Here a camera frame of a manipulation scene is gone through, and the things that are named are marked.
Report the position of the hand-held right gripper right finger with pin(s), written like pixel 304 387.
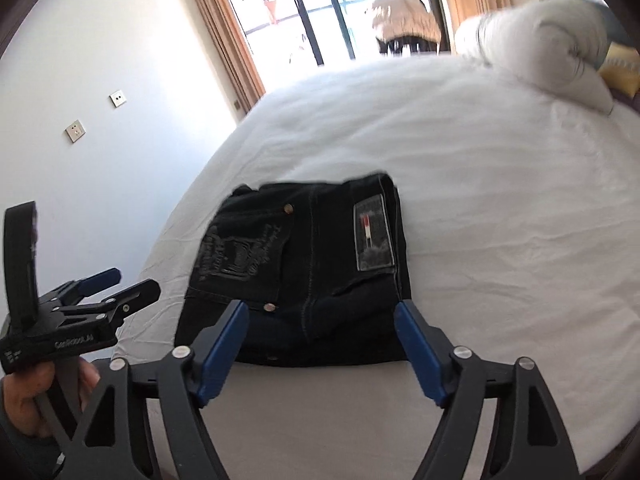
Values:
pixel 420 355

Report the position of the white wall socket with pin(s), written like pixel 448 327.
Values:
pixel 74 131
pixel 118 98

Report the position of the hanging red garment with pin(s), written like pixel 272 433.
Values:
pixel 272 10

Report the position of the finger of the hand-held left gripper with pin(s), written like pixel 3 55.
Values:
pixel 135 297
pixel 100 279

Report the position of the hanging beige jacket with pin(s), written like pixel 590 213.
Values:
pixel 405 15

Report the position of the yellow patterned pillow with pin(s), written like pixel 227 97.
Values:
pixel 622 67

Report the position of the black denim pants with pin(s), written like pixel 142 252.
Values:
pixel 300 260

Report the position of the person's left forearm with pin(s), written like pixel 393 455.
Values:
pixel 20 455

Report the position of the hanging black garment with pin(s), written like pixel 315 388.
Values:
pixel 400 46

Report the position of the bed with white sheet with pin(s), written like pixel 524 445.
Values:
pixel 500 185

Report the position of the black framed window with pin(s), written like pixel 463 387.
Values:
pixel 350 30

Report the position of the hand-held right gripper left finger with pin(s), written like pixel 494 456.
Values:
pixel 222 355

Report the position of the person's left hand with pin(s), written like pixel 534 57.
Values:
pixel 20 395

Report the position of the rolled grey duvet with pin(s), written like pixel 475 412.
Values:
pixel 540 45

